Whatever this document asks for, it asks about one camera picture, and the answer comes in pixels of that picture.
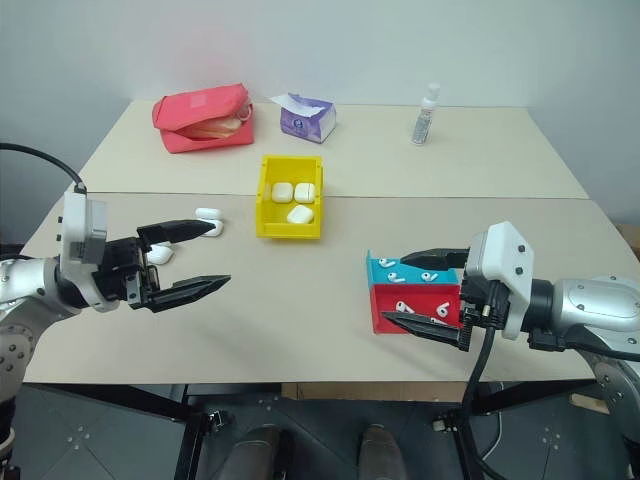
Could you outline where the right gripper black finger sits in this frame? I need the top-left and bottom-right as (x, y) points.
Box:
(381, 310), (472, 352)
(399, 246), (472, 271)

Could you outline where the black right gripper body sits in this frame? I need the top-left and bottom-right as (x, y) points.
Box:
(459, 272), (510, 351)

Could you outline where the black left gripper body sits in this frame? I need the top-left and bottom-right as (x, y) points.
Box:
(92, 235), (163, 308)

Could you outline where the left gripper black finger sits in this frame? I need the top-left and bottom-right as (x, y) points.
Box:
(131, 273), (233, 315)
(136, 218), (218, 247)

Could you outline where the yellow plastic bin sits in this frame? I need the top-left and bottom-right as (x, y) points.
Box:
(255, 154), (326, 242)

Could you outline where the red and blue earbud bin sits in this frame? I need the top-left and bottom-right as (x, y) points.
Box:
(369, 283), (464, 335)

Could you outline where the teal small tray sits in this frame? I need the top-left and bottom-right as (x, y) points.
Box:
(365, 249), (462, 290)

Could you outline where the beige soft item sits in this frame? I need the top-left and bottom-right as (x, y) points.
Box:
(191, 115), (242, 140)

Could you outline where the red fabric zipper pouch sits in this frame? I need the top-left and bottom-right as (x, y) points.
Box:
(151, 85), (256, 155)

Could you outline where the dark rounded shape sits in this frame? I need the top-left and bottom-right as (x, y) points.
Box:
(230, 424), (283, 480)
(358, 423), (405, 480)

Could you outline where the clear spray bottle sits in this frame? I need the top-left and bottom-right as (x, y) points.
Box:
(410, 81), (442, 147)

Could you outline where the purple tissue pack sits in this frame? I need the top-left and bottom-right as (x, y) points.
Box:
(269, 92), (338, 145)

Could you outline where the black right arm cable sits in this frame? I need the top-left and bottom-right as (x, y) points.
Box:
(459, 282), (506, 480)

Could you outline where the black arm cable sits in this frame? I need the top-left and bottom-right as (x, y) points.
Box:
(0, 143), (87, 195)
(459, 282), (506, 480)

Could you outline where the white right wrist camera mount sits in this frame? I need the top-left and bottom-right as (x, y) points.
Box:
(467, 221), (536, 342)

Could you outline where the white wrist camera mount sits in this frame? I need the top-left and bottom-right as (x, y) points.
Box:
(467, 221), (536, 342)
(56, 191), (121, 314)

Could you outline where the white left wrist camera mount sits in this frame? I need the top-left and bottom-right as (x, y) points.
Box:
(56, 191), (121, 314)

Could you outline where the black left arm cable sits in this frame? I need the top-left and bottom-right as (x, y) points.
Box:
(0, 143), (87, 195)

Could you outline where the white floor cable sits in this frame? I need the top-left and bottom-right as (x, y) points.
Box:
(491, 382), (507, 454)

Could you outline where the black metal table frame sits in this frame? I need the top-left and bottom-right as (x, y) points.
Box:
(24, 382), (591, 480)

